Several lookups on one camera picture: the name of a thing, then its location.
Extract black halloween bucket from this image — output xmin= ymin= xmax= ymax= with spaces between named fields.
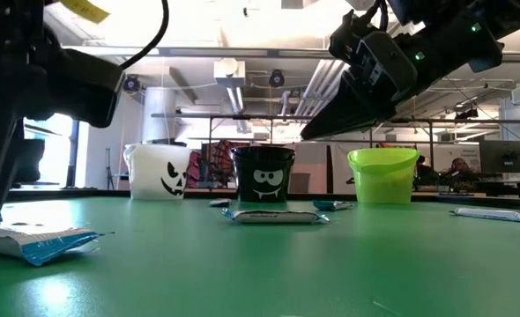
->
xmin=231 ymin=145 xmax=296 ymax=203

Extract black metal rack frame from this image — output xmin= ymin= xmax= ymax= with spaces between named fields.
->
xmin=152 ymin=113 xmax=520 ymax=186

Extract yellow tape tag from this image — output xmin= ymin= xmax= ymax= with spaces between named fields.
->
xmin=59 ymin=0 xmax=111 ymax=26

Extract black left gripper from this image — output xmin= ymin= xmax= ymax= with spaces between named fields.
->
xmin=0 ymin=26 xmax=125 ymax=213

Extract white pillar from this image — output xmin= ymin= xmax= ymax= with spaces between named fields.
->
xmin=143 ymin=86 xmax=177 ymax=144

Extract white ceiling box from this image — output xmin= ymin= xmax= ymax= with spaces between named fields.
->
xmin=213 ymin=56 xmax=247 ymax=88

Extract black ceiling camera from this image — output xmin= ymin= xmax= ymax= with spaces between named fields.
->
xmin=122 ymin=74 xmax=141 ymax=93
xmin=268 ymin=69 xmax=286 ymax=88

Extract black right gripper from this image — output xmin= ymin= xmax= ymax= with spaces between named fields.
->
xmin=300 ymin=30 xmax=419 ymax=142

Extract person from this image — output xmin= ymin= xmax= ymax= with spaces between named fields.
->
xmin=443 ymin=157 xmax=480 ymax=188
xmin=413 ymin=153 xmax=438 ymax=187

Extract large bright window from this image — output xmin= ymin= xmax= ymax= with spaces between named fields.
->
xmin=24 ymin=113 xmax=75 ymax=187

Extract white ventilation ducts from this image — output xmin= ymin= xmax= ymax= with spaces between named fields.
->
xmin=293 ymin=59 xmax=352 ymax=118

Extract white jack-o-lantern bucket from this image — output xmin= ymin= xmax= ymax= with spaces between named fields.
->
xmin=123 ymin=143 xmax=195 ymax=202

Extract dark background monitor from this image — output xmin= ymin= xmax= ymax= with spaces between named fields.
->
xmin=479 ymin=139 xmax=520 ymax=174

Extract white partition panel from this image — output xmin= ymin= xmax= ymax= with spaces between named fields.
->
xmin=293 ymin=141 xmax=353 ymax=195

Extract green table mat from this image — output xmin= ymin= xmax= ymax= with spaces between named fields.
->
xmin=0 ymin=195 xmax=520 ymax=317

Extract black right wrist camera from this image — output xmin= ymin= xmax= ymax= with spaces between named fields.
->
xmin=328 ymin=8 xmax=378 ymax=66

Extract black ceiling spotlight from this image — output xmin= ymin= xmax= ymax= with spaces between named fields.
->
xmin=455 ymin=105 xmax=479 ymax=121

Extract green halloween bucket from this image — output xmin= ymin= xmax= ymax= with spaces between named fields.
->
xmin=346 ymin=147 xmax=421 ymax=205

